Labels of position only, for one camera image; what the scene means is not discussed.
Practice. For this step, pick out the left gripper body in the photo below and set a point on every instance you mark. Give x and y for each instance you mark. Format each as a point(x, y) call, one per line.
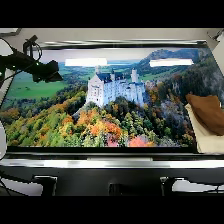
point(46, 71)

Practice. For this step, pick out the brown garment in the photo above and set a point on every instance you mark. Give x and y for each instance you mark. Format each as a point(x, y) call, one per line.
point(208, 111)

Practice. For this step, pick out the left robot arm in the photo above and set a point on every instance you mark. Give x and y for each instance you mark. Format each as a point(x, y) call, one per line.
point(17, 62)

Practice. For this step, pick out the cream garment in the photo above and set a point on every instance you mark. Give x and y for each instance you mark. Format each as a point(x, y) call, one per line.
point(207, 144)

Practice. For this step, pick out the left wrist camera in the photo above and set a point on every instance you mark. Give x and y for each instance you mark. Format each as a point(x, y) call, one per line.
point(30, 42)

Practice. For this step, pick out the silver frame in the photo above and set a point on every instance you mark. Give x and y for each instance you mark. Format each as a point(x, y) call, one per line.
point(100, 163)

